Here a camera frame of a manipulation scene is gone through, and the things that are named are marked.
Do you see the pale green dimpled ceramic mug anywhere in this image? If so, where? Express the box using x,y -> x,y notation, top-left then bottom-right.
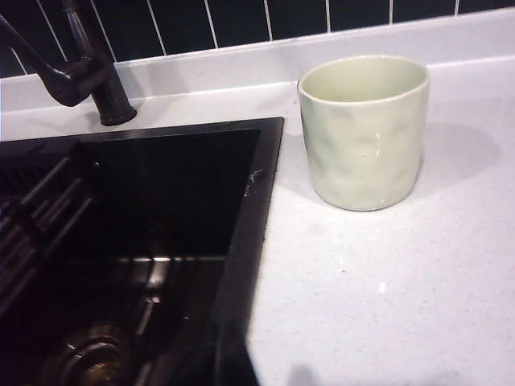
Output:
297,55 -> 431,212

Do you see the grey faucet lever handle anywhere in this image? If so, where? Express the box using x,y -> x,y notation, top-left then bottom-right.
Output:
0,14 -> 96,108

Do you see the black sink basin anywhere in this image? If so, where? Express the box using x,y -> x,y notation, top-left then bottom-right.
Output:
0,117 -> 285,386

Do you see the dark metal faucet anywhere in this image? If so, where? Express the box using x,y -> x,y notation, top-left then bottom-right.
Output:
60,0 -> 138,126

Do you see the black roll-up sink rack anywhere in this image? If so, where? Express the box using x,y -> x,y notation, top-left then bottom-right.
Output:
0,156 -> 94,318

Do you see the metal sink drain strainer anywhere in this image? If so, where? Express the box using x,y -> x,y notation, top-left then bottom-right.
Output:
50,321 -> 134,386

